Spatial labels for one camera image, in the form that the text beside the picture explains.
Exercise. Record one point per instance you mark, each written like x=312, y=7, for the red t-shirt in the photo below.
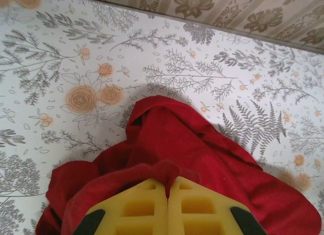
x=177, y=143

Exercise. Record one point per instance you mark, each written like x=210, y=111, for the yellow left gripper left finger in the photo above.
x=141, y=209

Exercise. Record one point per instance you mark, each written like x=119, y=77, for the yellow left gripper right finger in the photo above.
x=197, y=209

